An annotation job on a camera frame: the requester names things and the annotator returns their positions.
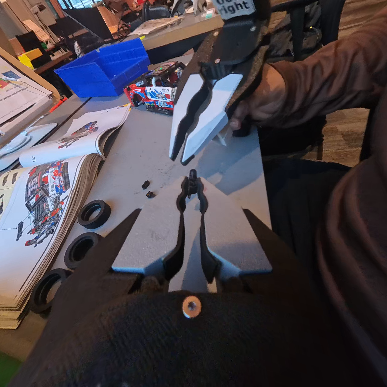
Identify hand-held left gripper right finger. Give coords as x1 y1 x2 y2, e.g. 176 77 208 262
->
197 177 273 284

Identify person's right forearm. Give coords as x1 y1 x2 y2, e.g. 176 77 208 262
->
269 6 387 127

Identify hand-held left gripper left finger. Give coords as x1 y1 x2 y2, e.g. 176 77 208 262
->
111 176 188 280

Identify black star-printed brick piece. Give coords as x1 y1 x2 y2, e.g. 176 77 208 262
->
186 169 201 198

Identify person's black pants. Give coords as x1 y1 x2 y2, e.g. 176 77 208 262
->
260 157 351 273

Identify open toy instruction booklet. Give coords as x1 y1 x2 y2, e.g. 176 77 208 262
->
0 104 132 330

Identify grey background desk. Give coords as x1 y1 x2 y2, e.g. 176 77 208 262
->
142 14 224 61

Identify green plastic bin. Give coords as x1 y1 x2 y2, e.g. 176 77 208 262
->
0 352 23 387

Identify task sheet on stand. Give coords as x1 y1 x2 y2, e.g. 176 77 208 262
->
0 47 61 127

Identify person's brown sweater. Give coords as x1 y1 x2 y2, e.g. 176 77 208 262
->
317 91 387 387

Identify yellow box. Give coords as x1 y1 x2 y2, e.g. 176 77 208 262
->
18 48 43 69

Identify person's right hand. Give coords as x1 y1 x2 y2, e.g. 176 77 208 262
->
230 63 287 130

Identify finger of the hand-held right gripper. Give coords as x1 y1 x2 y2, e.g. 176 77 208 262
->
168 73 212 161
180 73 245 166

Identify white board stand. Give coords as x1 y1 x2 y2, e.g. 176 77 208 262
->
0 122 58 171

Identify printed brick instruction sheet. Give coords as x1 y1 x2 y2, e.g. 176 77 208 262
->
0 57 52 124

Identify red white toy race car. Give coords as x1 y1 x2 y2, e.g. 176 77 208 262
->
123 60 186 116

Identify blue plastic bin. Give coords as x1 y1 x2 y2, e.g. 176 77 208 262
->
54 38 151 98

